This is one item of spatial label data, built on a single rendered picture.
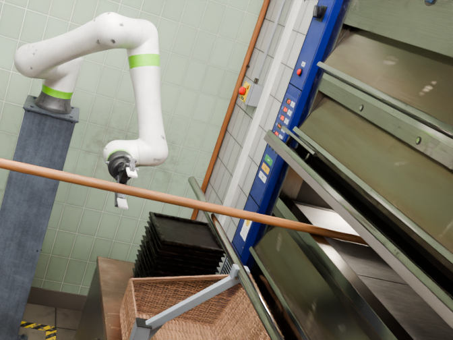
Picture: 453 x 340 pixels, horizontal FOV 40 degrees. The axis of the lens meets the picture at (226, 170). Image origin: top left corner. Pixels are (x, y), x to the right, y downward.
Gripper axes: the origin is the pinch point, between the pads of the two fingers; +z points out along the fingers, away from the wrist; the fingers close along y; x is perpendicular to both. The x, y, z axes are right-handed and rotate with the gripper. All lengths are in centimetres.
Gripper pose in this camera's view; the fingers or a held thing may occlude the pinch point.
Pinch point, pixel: (127, 189)
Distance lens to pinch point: 201.3
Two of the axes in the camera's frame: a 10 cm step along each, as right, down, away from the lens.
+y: -3.2, 9.1, 2.6
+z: 2.4, 3.4, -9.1
